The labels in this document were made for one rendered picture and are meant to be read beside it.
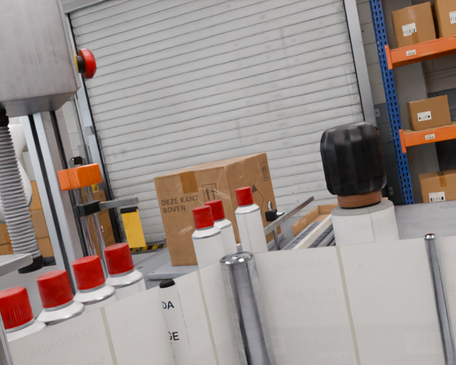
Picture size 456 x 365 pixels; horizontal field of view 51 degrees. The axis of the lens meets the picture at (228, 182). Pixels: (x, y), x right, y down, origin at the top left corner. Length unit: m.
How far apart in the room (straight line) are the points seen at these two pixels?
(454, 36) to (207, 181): 3.28
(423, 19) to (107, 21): 3.30
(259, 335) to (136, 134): 5.10
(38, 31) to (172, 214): 0.86
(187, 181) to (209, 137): 3.89
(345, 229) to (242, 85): 4.51
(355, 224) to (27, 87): 0.44
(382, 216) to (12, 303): 0.45
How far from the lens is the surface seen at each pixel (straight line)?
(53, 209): 0.79
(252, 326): 0.52
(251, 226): 0.96
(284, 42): 5.06
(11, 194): 0.66
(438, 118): 4.36
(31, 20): 0.64
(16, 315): 0.53
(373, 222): 0.65
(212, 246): 0.80
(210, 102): 5.21
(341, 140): 0.64
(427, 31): 4.42
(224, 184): 1.28
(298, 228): 1.61
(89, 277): 0.59
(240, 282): 0.51
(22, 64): 0.63
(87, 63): 0.65
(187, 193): 1.35
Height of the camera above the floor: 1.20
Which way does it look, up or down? 6 degrees down
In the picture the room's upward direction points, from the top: 12 degrees counter-clockwise
